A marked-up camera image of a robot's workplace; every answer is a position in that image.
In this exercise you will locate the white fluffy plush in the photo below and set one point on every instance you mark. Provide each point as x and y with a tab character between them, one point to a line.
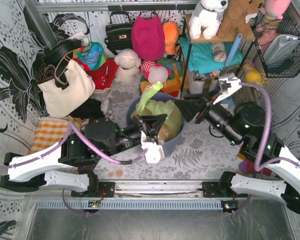
128	63

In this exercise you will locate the colourful silk scarf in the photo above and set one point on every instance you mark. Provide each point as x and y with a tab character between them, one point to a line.
91	57

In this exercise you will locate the orange plush toy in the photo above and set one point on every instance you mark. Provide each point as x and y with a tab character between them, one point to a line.
171	35

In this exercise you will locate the silver foil pouch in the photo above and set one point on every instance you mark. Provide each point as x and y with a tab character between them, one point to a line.
281	48

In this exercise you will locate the white plush dog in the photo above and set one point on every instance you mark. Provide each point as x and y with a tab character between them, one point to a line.
206	18

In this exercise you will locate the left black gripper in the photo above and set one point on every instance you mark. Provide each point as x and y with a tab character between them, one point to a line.
145	125

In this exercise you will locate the red garment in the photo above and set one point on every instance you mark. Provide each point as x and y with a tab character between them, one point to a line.
103	76

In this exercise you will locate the orange checkered towel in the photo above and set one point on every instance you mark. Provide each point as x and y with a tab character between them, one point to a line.
49	131

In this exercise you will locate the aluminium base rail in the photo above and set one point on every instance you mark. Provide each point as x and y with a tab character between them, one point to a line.
155	190

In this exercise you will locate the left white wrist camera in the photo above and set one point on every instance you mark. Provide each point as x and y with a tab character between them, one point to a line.
154	152

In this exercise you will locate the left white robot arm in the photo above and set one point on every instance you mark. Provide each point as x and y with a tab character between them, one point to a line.
61	165

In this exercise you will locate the teal cloth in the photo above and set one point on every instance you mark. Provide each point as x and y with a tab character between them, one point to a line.
201	57

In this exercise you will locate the magenta felt bag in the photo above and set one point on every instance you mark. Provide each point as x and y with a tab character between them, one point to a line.
148	38

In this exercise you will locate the wooden shelf board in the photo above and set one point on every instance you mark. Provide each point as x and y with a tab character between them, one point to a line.
232	34

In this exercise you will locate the pink pig plush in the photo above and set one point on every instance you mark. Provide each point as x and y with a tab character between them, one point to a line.
154	72

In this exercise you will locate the yellow plush toy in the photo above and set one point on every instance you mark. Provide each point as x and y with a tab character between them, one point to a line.
251	74

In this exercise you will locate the black leather handbag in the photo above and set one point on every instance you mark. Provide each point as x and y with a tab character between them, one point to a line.
119	36

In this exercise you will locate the pink plush toy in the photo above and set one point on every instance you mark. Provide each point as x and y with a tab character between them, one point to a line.
274	9

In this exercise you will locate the cream canvas tote bag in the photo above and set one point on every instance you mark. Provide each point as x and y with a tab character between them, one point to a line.
61	102

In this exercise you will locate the brown teddy bear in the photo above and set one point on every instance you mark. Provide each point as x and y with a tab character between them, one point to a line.
238	15

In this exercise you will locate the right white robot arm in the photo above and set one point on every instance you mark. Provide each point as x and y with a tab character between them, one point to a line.
245	128

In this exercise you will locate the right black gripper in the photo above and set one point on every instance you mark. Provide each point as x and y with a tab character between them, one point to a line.
203	111

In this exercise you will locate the black hat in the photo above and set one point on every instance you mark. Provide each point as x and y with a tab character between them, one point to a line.
53	56

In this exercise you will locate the black wire basket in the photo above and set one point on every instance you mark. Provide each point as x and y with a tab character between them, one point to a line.
265	33

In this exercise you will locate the green plastic trash bag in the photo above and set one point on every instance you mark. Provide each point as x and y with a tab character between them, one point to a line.
151	103

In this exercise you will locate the blue trash bin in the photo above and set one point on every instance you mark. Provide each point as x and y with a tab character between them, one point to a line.
175	140

